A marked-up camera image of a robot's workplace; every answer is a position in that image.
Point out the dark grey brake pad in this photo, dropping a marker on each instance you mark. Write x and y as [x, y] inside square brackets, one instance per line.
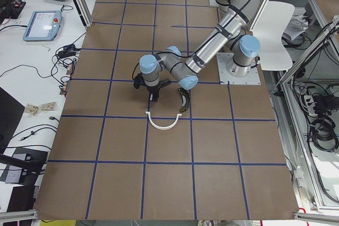
[164, 83]

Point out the near blue teach pendant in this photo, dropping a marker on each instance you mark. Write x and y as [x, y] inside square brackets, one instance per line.
[43, 26]

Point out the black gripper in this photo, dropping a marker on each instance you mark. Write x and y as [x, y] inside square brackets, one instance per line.
[152, 89]

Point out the white plastic chair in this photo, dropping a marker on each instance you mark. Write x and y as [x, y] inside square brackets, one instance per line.
[269, 30]

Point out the olive green brake shoe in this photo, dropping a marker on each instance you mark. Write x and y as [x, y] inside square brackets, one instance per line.
[186, 99]

